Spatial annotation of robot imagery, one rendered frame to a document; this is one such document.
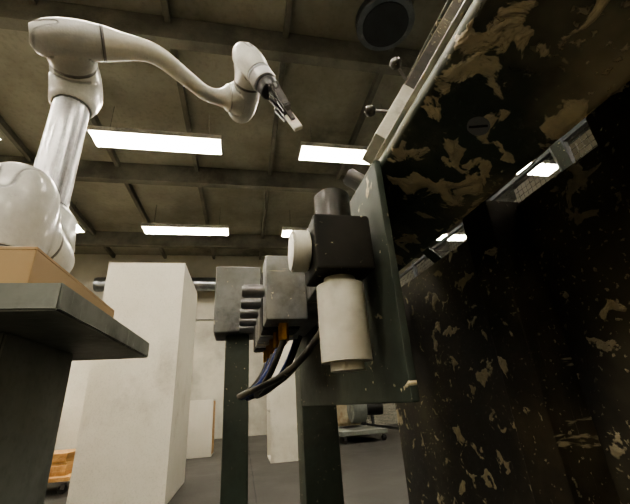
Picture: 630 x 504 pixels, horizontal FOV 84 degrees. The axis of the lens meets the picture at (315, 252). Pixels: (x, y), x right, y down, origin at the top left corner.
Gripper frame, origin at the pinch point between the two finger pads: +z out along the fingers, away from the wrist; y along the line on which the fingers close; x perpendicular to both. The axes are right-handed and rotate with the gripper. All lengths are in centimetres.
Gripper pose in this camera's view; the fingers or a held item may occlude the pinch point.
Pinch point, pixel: (293, 121)
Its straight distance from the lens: 126.3
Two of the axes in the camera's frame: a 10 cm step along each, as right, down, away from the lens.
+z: 5.0, 7.9, -3.5
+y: -0.2, 4.2, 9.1
